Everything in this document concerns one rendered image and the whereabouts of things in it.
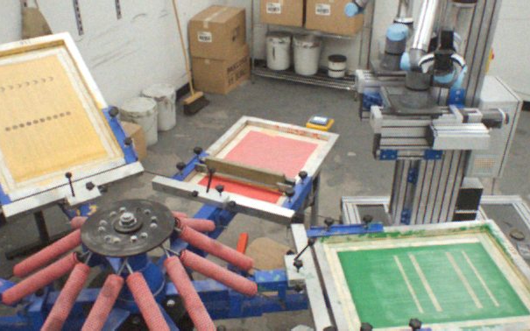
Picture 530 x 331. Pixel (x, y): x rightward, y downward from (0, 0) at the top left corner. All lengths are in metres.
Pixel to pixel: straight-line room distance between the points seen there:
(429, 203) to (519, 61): 2.92
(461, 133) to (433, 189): 0.59
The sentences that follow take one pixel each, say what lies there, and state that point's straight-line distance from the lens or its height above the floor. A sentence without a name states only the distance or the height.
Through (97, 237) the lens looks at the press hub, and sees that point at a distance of 1.75.
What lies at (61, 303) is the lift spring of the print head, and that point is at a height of 1.20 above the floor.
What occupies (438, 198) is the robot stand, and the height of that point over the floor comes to 0.59.
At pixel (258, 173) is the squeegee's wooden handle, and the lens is 2.46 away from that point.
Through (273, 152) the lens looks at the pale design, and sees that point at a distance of 2.80.
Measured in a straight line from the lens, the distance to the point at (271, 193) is 2.48.
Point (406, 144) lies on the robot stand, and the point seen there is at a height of 1.06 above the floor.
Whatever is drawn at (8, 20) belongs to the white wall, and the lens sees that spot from 3.99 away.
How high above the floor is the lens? 2.36
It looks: 32 degrees down
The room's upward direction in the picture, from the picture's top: straight up
